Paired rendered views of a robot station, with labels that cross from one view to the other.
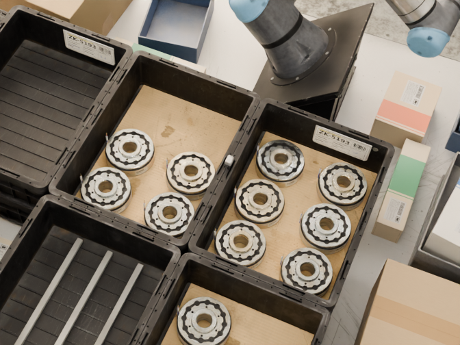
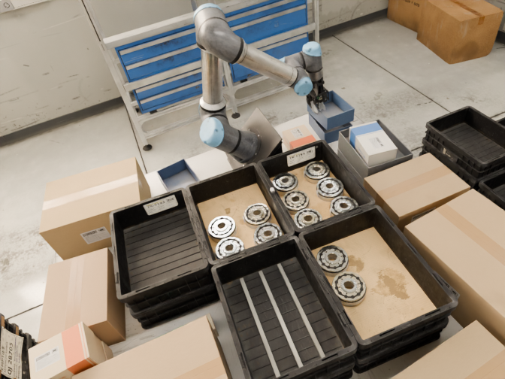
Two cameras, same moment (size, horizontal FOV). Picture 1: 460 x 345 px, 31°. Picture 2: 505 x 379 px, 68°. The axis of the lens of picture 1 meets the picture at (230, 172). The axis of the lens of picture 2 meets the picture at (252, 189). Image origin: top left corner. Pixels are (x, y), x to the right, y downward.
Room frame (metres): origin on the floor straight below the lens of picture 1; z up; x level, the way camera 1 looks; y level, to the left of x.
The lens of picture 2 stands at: (0.10, 0.53, 1.92)
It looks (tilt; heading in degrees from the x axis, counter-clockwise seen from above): 45 degrees down; 331
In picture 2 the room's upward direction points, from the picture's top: 12 degrees counter-clockwise
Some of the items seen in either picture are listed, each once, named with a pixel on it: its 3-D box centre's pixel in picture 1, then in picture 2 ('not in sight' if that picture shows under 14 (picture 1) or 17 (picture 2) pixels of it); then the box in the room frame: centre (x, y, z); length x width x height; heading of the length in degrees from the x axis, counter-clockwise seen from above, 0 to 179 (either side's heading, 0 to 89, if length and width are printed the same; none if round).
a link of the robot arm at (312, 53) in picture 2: not in sight; (312, 57); (1.23, -0.51, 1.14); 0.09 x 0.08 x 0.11; 66
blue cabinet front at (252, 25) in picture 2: not in sight; (268, 37); (2.52, -1.23, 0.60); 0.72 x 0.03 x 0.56; 76
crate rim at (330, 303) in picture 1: (295, 198); (311, 183); (0.85, -0.13, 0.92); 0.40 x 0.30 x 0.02; 162
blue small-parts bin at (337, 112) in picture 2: not in sight; (330, 109); (1.22, -0.61, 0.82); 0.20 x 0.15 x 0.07; 166
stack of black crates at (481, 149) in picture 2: not in sight; (464, 164); (0.76, -1.19, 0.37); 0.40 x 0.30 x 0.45; 166
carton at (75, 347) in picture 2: not in sight; (65, 357); (0.85, 0.84, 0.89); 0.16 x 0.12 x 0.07; 81
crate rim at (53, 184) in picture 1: (158, 144); (236, 210); (0.94, 0.15, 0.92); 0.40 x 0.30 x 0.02; 162
